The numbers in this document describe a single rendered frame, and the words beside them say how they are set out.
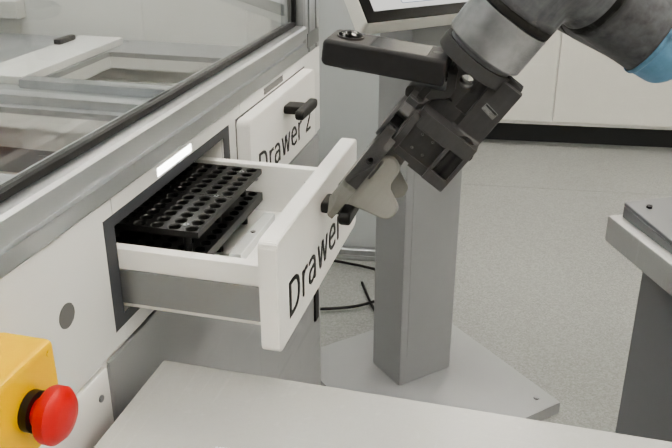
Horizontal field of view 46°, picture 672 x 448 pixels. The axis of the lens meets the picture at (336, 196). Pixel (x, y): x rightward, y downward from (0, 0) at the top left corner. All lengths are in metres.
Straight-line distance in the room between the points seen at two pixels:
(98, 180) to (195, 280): 0.12
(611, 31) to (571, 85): 3.07
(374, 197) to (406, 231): 1.04
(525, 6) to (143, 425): 0.49
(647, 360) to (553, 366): 0.99
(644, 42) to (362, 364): 1.48
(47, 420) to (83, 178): 0.21
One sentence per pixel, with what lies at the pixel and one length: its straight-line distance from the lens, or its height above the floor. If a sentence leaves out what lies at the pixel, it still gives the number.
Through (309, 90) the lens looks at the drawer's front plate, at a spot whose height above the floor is 0.90.
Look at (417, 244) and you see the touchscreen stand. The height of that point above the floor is 0.42.
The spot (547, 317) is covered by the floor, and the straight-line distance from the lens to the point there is 2.41.
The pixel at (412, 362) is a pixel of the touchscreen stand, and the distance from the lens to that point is 1.98.
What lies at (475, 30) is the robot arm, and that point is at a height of 1.09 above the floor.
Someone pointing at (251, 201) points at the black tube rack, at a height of 0.87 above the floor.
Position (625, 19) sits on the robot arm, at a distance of 0.71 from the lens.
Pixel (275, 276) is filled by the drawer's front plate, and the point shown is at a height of 0.90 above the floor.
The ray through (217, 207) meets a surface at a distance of 0.81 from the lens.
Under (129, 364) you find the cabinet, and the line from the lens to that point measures 0.81.
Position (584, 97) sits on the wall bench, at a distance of 3.80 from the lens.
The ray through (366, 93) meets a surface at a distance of 2.45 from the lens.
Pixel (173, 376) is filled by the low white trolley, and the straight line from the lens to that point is 0.80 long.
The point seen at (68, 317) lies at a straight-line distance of 0.69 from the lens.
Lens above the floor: 1.22
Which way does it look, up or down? 23 degrees down
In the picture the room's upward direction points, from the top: straight up
